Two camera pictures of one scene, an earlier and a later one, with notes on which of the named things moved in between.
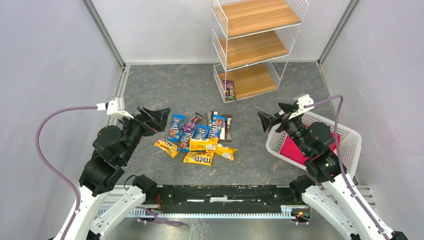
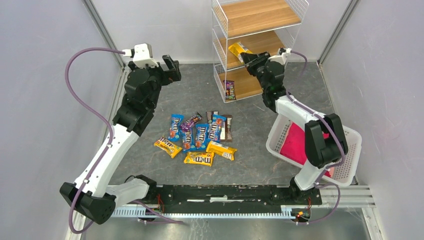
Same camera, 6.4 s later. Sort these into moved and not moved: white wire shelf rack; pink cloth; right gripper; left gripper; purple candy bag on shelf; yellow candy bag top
Moved: yellow candy bag top; left gripper; right gripper
Not moved: purple candy bag on shelf; white wire shelf rack; pink cloth
